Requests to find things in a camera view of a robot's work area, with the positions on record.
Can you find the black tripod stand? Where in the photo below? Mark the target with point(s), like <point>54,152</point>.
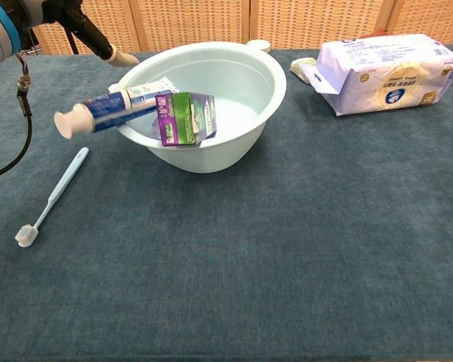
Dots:
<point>73,45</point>

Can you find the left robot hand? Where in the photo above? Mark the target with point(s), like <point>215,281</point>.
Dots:
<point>90,34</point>

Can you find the light blue plastic basin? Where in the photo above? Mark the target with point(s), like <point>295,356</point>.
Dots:
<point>230,151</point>

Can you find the teal table cloth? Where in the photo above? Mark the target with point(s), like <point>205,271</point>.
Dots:
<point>324,264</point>

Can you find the cream toothbrush case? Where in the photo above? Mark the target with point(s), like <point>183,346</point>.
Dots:
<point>113,88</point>

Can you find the white cream jar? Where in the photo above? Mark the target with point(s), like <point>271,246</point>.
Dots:
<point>259,43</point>

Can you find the purple green carton box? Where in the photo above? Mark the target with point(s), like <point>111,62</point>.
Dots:
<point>181,120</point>

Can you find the lavender tissue pack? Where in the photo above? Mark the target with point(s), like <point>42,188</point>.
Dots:
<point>381,75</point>

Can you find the wicker folding screen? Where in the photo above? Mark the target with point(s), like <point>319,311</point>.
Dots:
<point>249,22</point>

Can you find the white blue toothpaste tube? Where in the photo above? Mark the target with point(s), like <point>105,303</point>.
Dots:
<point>105,111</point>

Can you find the light blue toothbrush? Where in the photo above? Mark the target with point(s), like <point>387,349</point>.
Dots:
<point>60,188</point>

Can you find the small green wrapped packet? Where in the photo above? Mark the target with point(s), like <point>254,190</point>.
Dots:
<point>300,68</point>

